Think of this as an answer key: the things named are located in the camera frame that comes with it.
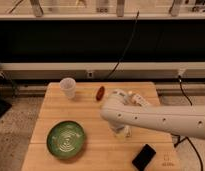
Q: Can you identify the green ceramic bowl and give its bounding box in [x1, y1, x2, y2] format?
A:
[46, 121, 86, 160]

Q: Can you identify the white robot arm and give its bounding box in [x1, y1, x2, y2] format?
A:
[101, 89, 205, 139]

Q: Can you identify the white wrapped packet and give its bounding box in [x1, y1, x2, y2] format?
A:
[124, 126, 132, 137]

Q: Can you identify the black smartphone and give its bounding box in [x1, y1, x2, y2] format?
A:
[132, 144, 156, 171]

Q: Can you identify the translucent plastic cup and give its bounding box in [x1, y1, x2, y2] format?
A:
[59, 78, 76, 99]

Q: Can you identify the white wall outlet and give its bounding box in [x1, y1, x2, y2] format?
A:
[87, 71, 94, 79]

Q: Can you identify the black floor cable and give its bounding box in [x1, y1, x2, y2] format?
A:
[173, 75, 205, 171]

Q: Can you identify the black hanging cable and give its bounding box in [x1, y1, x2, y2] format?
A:
[104, 10, 141, 80]

